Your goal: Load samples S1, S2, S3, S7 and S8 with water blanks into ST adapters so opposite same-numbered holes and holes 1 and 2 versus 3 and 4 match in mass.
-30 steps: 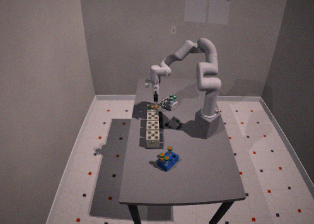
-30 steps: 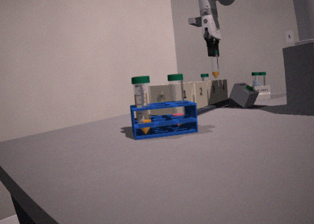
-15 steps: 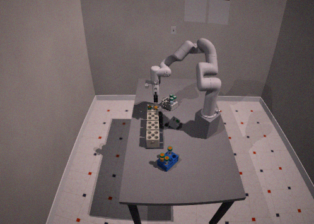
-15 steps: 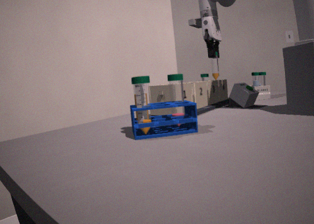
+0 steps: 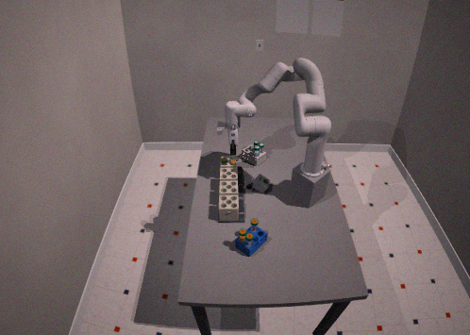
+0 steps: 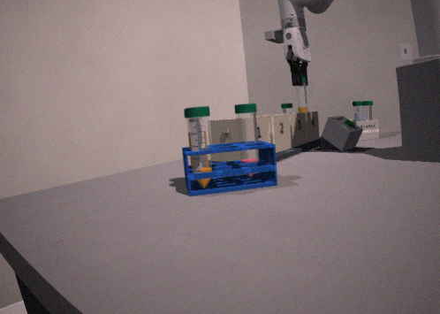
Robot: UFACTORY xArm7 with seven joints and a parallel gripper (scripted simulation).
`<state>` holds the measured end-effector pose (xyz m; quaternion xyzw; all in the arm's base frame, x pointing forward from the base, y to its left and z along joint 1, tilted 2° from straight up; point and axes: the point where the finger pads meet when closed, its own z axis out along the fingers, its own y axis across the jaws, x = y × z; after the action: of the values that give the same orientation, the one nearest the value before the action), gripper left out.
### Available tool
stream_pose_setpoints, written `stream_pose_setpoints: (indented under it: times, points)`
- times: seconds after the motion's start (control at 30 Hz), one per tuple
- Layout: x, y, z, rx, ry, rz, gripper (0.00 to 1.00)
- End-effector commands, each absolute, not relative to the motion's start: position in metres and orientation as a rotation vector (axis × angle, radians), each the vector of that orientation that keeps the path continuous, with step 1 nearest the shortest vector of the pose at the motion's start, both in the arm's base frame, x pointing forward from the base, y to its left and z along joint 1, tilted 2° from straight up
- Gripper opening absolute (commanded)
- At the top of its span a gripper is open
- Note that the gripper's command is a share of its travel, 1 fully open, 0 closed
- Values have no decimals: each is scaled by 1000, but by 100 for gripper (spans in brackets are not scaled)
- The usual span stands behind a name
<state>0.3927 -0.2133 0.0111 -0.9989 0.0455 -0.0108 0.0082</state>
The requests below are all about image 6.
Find white tube rack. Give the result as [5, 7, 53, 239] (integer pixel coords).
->
[349, 119, 379, 141]

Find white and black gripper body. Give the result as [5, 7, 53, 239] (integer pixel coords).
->
[282, 27, 311, 63]

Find blue tube rack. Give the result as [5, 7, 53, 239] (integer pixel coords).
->
[182, 141, 277, 196]

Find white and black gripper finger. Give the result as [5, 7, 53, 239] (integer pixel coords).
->
[287, 45, 303, 86]
[300, 61, 308, 86]

